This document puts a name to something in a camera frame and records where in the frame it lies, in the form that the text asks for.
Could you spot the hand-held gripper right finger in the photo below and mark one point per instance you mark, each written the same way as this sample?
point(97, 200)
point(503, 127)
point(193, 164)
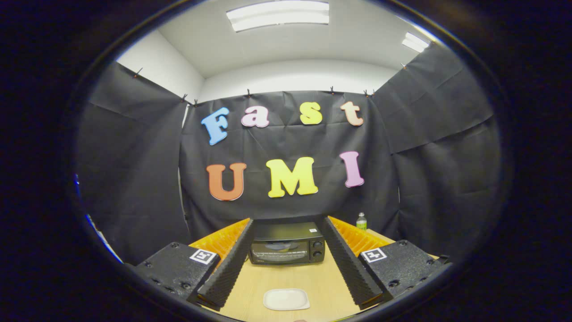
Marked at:
point(348, 264)

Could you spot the green drink bottle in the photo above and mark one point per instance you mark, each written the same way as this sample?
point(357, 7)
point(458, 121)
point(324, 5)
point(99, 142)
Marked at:
point(361, 222)

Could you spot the white rectangular plate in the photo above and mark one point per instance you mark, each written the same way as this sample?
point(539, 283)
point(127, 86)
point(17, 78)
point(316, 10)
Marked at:
point(286, 299)

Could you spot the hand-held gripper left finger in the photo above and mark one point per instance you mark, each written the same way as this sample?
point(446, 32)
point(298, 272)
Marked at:
point(230, 266)

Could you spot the black toaster oven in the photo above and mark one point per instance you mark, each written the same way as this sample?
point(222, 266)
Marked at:
point(286, 232)

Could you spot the large ceiling light panel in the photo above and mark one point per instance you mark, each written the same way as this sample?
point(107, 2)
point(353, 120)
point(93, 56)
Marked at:
point(277, 13)

